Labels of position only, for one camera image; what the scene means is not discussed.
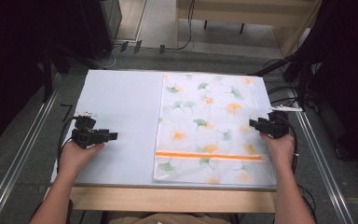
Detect white floor cable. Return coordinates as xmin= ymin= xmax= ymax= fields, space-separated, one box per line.
xmin=92 ymin=45 xmax=123 ymax=70

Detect pale blue table mat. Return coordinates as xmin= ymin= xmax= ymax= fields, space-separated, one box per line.
xmin=49 ymin=68 xmax=278 ymax=191

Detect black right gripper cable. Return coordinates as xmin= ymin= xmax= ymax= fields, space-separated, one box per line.
xmin=278 ymin=114 xmax=319 ymax=224

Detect wooden table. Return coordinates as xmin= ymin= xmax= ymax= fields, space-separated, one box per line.
xmin=44 ymin=185 xmax=277 ymax=215

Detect person's left hand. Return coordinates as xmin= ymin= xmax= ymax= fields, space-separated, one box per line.
xmin=57 ymin=139 xmax=105 ymax=182

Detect black cabinet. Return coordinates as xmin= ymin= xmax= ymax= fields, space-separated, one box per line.
xmin=79 ymin=0 xmax=123 ymax=61

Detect black metal stand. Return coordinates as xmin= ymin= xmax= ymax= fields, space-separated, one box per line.
xmin=247 ymin=50 xmax=313 ymax=112
xmin=40 ymin=45 xmax=54 ymax=105

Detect white leaf print pillowcase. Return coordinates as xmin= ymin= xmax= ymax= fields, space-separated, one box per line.
xmin=153 ymin=73 xmax=278 ymax=185

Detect person's tan trousers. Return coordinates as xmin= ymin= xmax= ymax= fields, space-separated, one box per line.
xmin=107 ymin=212 xmax=231 ymax=224

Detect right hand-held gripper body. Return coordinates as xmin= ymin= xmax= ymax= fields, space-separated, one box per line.
xmin=259 ymin=105 xmax=303 ymax=140

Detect metal floor rail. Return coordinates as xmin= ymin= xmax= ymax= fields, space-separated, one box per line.
xmin=287 ymin=89 xmax=355 ymax=224
xmin=0 ymin=88 xmax=61 ymax=224

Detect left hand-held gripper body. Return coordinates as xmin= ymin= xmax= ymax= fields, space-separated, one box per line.
xmin=71 ymin=111 xmax=110 ymax=149

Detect black floor cable with plug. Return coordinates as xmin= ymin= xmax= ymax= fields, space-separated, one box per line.
xmin=158 ymin=0 xmax=197 ymax=55

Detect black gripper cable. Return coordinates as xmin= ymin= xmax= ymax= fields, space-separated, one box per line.
xmin=278 ymin=114 xmax=319 ymax=224
xmin=56 ymin=116 xmax=79 ymax=171

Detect light wooden bench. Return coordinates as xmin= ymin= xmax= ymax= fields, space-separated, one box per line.
xmin=174 ymin=0 xmax=322 ymax=58

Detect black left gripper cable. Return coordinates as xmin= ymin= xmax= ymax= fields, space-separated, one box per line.
xmin=56 ymin=116 xmax=79 ymax=171

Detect dark curtain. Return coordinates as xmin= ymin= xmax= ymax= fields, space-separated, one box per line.
xmin=292 ymin=0 xmax=358 ymax=175
xmin=0 ymin=0 xmax=88 ymax=153

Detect person's right hand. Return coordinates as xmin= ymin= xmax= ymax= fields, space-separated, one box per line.
xmin=259 ymin=132 xmax=296 ymax=175

